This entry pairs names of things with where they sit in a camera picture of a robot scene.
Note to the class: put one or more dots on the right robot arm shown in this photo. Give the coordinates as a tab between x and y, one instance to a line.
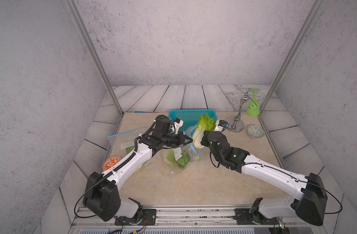
307	197

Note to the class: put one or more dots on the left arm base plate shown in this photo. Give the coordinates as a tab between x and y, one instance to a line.
141	218

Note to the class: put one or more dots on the orange patterned bowl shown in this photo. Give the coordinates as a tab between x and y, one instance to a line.
110	162

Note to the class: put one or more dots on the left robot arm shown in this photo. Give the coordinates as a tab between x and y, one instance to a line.
102	196

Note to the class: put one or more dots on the chinese cabbage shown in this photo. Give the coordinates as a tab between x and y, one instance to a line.
129	149
177	157
205	123

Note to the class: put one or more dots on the left aluminium frame post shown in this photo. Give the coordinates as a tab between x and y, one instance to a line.
92	52

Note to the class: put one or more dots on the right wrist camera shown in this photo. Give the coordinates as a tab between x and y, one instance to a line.
221	126

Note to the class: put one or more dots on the aluminium frame post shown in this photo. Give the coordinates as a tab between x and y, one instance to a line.
302	33
92	52

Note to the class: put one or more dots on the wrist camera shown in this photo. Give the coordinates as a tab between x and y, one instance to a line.
177	123
221	126

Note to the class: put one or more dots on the teal plastic basket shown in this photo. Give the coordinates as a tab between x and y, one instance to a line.
190	117

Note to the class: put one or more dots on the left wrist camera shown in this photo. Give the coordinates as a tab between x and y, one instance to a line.
177	123

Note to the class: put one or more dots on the silver metal cup rack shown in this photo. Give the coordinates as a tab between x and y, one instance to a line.
235	123

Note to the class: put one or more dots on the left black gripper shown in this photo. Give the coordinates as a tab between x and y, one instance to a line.
180	140

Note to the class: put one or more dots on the clear zipper bag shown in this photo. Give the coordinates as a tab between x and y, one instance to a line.
195	153
120	141

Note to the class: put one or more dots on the green plastic goblet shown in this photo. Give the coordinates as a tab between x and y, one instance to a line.
253	109

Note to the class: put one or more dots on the aluminium front rail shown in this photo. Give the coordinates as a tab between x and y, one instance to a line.
192	220

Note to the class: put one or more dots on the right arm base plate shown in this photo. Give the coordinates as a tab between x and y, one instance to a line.
247	217

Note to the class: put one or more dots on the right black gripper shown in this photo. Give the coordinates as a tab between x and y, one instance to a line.
205	139

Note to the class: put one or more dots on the right aluminium frame post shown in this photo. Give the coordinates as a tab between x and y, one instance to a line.
302	33

